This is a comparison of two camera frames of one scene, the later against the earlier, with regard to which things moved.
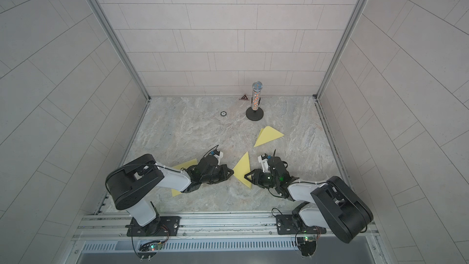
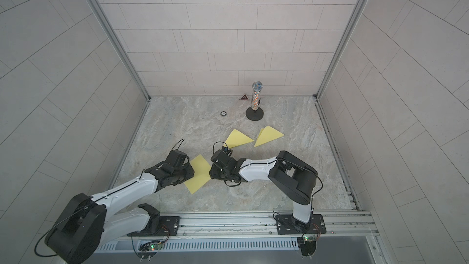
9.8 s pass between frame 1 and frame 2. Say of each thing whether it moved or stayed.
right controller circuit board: stayed
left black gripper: moved
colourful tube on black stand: stayed
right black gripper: moved
